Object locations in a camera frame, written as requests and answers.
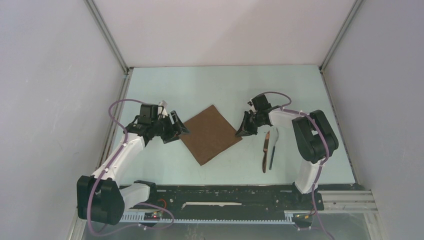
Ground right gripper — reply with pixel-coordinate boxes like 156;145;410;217
235;110;263;138

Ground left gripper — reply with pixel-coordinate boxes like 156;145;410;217
151;111;190;144

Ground brown cloth napkin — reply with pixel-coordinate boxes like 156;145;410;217
180;105;242;166

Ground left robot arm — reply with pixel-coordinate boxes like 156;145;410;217
76;109;189;225

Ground left controller board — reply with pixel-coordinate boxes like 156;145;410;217
143;211;162;221

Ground controller board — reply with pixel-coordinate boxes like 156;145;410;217
292;214;314;221
143;211;162;221

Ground right controller board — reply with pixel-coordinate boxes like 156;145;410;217
292;214;314;221

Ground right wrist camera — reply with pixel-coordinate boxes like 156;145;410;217
248;94;272;112

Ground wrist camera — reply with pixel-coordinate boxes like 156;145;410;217
248;94;272;112
137;100;168;125

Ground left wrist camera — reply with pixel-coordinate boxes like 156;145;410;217
137;100;168;125

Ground left aluminium frame post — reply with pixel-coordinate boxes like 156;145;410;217
83;0;130;75

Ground aluminium frame post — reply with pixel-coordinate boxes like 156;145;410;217
319;0;365;74
83;0;130;75

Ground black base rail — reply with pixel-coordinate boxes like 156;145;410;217
147;184;324;221

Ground white cable duct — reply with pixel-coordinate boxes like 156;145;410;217
119;211;296;224

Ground right aluminium frame post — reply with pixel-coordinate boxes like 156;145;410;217
319;0;365;74

